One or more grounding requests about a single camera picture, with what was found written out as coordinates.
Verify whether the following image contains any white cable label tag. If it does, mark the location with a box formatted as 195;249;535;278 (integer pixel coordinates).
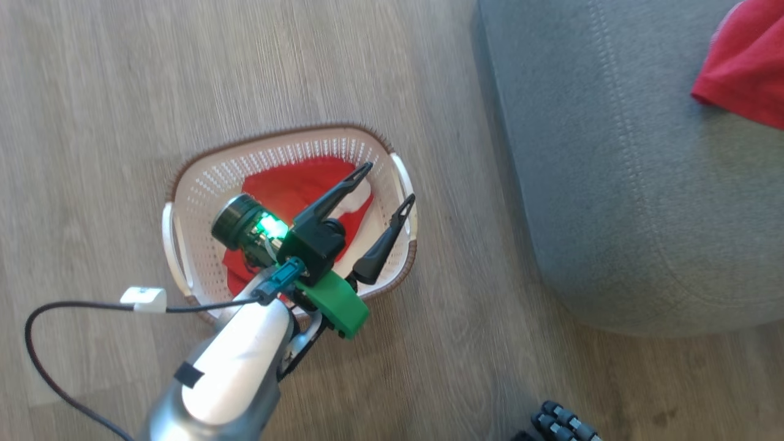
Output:
120;286;168;315

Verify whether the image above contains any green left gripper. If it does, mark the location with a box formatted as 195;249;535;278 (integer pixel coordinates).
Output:
293;162;417;341

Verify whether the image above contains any plain red garment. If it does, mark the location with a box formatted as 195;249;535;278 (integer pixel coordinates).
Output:
691;0;784;131

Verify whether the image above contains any red garment with white trim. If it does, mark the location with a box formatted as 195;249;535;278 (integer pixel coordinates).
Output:
221;156;376;301

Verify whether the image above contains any white basket with brown rim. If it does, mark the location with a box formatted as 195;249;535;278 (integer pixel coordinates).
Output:
162;124;419;326

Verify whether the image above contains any grey fabric sofa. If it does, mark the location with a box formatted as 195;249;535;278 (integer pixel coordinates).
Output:
474;0;784;338

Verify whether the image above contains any teal left cable connector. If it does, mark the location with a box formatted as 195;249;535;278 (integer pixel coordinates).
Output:
252;257;306;306

